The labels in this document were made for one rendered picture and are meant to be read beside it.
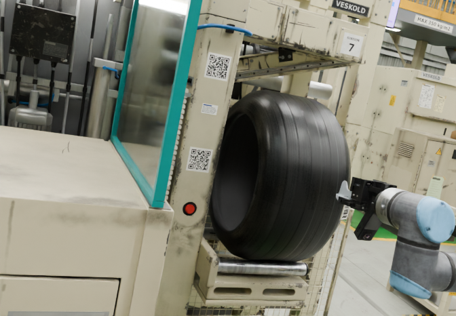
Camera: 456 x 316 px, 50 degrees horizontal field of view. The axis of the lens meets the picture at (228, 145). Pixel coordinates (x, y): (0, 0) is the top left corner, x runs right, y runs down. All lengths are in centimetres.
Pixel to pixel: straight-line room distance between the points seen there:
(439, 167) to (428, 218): 515
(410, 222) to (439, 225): 6
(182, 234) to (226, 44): 61
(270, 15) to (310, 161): 62
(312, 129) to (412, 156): 467
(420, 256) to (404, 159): 512
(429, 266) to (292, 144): 52
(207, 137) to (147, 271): 75
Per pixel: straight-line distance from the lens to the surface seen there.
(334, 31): 196
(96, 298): 83
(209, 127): 150
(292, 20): 187
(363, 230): 130
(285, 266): 167
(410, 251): 114
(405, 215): 115
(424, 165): 610
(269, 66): 199
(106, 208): 78
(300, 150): 145
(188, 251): 160
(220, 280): 158
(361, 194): 129
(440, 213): 113
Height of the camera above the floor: 150
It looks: 8 degrees down
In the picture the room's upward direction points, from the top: 12 degrees clockwise
